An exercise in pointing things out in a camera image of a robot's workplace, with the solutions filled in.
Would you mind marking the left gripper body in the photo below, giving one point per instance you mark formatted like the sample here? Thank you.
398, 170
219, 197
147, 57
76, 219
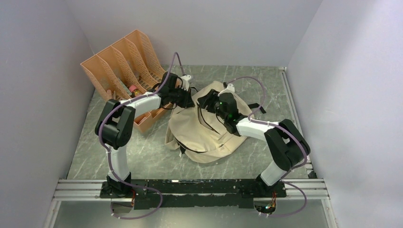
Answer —
179, 96

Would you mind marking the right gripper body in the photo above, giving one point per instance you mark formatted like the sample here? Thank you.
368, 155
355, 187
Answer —
214, 106

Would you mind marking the beige canvas backpack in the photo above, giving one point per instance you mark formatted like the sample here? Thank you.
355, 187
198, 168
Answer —
200, 135

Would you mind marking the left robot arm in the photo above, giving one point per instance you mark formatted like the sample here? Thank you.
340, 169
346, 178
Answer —
115, 124

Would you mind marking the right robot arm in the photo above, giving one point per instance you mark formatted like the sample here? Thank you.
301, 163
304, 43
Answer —
288, 148

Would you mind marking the green white card pack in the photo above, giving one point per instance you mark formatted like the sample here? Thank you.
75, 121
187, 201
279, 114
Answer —
125, 88

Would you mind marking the pink-capped glitter bottle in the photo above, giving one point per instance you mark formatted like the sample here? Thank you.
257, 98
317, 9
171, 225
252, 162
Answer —
135, 91

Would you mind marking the orange plastic file organizer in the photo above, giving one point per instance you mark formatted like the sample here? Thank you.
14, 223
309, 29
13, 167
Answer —
132, 59

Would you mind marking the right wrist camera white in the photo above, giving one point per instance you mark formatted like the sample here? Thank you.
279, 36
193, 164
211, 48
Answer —
230, 88

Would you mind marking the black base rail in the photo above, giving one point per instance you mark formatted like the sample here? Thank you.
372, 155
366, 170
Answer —
147, 194

